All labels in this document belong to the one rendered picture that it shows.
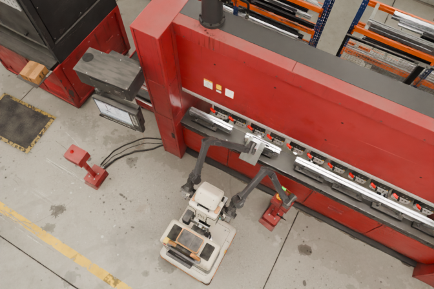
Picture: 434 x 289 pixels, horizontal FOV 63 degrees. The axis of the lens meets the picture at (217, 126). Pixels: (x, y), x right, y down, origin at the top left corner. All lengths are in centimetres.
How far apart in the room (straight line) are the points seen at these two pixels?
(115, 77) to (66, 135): 231
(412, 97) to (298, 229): 235
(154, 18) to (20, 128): 313
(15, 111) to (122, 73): 285
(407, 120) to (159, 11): 188
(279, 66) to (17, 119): 392
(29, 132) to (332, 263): 414
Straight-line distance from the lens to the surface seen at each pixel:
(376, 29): 423
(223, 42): 259
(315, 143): 318
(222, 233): 405
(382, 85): 264
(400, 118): 256
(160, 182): 453
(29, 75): 433
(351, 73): 261
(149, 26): 272
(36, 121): 535
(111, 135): 491
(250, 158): 354
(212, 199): 300
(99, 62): 305
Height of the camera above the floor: 427
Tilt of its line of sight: 63 degrees down
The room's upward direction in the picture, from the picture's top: 2 degrees clockwise
